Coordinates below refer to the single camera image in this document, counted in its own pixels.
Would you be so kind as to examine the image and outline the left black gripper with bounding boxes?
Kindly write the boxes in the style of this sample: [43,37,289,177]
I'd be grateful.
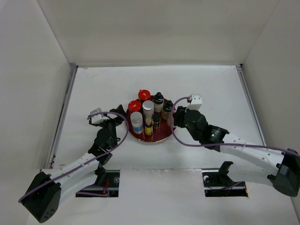
[97,105,126,137]

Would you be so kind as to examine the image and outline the peppercorn jar blue label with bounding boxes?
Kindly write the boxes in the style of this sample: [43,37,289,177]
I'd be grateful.
[130,112,143,135]

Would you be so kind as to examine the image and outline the small dark-cap brown spice jar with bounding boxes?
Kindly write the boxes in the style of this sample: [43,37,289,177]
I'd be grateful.
[152,114,161,129]

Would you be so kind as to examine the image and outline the red-lid chili sauce jar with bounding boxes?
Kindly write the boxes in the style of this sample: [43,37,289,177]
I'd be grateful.
[128,100,142,113]

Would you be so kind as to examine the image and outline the small yellow-label oil bottle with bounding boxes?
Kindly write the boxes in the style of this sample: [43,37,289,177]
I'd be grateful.
[144,117,153,135]

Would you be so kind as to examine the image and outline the black-cap clear spice bottle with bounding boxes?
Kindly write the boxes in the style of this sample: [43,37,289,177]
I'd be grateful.
[153,92,165,113]

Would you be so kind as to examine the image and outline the peppercorn jar silver lid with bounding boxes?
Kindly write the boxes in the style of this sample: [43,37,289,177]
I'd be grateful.
[142,100,154,119]

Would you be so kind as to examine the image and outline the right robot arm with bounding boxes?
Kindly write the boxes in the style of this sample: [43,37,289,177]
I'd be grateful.
[172,106,300,197]

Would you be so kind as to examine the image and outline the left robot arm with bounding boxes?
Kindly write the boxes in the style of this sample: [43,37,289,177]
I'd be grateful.
[18,105,127,223]

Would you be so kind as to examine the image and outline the round red lacquer tray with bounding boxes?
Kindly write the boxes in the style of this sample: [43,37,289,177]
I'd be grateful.
[126,108,172,143]

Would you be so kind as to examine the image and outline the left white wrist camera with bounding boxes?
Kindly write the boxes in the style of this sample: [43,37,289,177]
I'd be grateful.
[88,108,109,124]

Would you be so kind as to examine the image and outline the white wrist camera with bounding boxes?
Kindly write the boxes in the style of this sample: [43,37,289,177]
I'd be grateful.
[88,108,109,124]
[187,94,203,111]

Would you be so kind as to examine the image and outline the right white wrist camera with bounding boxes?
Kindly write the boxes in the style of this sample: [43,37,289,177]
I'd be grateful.
[187,94,203,111]

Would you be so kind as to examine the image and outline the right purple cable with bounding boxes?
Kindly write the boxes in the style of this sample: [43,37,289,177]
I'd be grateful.
[169,96,300,157]

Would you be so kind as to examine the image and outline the purple cable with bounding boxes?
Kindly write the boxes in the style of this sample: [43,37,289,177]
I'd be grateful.
[18,112,129,203]
[169,96,300,157]

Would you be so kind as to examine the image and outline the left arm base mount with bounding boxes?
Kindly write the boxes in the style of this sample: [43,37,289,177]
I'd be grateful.
[75,168,120,198]

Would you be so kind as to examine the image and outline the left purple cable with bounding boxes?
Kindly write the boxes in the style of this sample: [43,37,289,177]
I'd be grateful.
[18,112,129,203]

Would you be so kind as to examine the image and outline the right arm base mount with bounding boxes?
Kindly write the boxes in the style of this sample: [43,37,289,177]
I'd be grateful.
[202,161,248,197]

